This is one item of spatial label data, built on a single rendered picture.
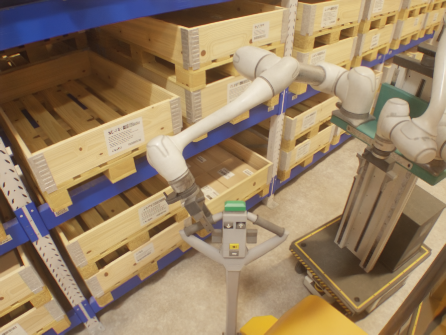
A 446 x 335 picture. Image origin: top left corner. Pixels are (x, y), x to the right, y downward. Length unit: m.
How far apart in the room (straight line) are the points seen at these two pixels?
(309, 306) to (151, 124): 1.19
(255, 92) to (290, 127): 1.55
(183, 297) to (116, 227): 0.94
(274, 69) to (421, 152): 0.60
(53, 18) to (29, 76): 1.26
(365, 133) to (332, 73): 0.36
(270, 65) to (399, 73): 0.77
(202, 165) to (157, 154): 1.81
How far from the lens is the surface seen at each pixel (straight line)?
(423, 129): 1.22
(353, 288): 2.42
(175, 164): 1.11
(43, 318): 2.21
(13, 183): 1.63
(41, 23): 1.42
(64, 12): 1.44
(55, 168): 1.57
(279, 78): 1.26
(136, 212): 1.93
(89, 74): 2.79
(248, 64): 1.36
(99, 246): 1.95
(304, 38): 2.47
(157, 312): 2.58
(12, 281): 1.89
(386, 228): 2.20
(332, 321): 1.60
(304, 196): 3.40
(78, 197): 1.78
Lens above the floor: 2.27
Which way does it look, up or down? 38 degrees down
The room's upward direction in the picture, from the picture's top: straight up
